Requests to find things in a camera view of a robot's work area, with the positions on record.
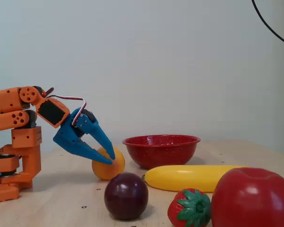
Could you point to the red speckled enamel bowl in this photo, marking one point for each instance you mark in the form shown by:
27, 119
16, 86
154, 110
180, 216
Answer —
161, 151

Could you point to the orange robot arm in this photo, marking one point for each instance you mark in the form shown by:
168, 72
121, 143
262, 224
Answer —
9, 99

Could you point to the yellow toy banana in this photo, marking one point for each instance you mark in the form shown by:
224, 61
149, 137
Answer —
180, 177

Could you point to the red toy apple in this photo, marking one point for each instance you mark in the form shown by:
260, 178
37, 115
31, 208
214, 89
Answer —
251, 201

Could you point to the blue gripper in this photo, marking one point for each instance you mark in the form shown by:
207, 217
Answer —
66, 135

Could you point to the dark purple toy plum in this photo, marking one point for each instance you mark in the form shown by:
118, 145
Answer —
126, 196

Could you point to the red toy strawberry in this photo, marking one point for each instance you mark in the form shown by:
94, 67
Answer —
177, 210

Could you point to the orange toy peach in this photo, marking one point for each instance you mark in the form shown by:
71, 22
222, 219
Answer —
109, 171

